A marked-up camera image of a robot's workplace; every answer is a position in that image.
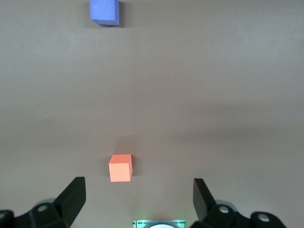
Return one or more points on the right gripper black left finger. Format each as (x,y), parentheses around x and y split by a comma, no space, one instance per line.
(69,202)

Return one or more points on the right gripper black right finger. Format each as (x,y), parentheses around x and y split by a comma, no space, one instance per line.
(202,199)

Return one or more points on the orange foam block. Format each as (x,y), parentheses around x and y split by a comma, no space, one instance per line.
(120,169)

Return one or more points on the purple foam block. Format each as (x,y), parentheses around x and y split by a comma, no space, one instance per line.
(103,10)

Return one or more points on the brown table cover sheet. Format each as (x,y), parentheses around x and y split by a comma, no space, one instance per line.
(213,95)

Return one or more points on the metal base plate green light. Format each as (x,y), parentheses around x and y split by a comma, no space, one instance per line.
(140,224)

